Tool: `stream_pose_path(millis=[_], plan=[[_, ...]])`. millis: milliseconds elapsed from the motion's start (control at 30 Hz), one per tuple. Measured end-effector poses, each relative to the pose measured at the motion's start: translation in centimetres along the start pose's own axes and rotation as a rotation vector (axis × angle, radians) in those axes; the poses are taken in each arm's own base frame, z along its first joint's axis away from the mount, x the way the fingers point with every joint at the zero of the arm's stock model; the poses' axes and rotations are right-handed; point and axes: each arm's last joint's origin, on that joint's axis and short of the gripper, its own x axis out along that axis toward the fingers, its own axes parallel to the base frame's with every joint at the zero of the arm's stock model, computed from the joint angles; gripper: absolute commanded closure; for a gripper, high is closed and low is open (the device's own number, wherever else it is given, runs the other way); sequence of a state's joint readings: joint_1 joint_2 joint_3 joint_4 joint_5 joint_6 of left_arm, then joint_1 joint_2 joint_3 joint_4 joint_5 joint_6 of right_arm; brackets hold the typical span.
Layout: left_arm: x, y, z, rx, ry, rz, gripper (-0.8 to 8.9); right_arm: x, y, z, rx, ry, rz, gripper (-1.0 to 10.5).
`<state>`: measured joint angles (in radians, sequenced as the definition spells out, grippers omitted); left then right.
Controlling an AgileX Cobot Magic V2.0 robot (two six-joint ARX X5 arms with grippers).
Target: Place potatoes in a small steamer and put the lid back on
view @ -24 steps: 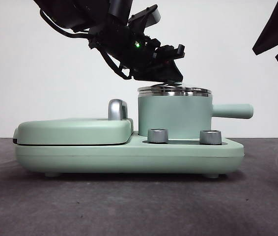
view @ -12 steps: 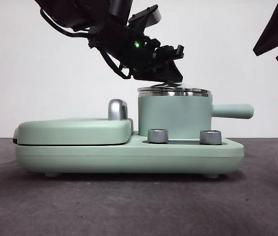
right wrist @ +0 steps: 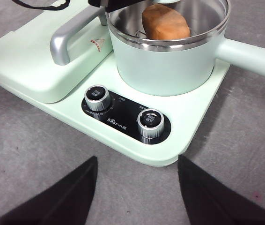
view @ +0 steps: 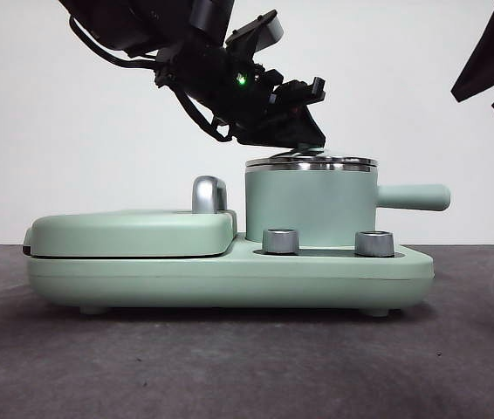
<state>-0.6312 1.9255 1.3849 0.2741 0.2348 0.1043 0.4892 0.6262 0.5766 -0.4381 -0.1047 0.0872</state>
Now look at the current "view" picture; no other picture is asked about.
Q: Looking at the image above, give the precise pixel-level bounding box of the black cable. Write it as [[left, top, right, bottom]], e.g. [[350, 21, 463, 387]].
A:
[[68, 15, 161, 70], [175, 85, 237, 143]]

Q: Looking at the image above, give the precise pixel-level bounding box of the silver control knob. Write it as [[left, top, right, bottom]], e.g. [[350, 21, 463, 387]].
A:
[[354, 230, 395, 258], [262, 227, 301, 255]]

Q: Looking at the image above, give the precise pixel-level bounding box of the mint green griddle cover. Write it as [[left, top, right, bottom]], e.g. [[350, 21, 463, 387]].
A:
[[23, 209, 239, 259]]

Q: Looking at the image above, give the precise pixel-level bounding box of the mint green handled pot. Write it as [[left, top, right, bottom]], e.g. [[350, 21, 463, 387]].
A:
[[244, 168, 451, 248]]

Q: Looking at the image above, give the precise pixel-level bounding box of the glass lid with green knob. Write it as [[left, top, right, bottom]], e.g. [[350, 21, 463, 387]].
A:
[[245, 142, 378, 172]]

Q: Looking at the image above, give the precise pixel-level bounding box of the mint green breakfast machine base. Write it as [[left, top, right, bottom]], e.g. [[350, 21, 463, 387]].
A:
[[25, 232, 435, 317]]

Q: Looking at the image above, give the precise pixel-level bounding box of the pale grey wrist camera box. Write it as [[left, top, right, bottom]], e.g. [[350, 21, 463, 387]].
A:
[[224, 11, 284, 56]]

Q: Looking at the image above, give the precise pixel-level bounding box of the silver griddle cover handle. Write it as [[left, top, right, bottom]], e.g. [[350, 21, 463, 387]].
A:
[[191, 175, 230, 216]]

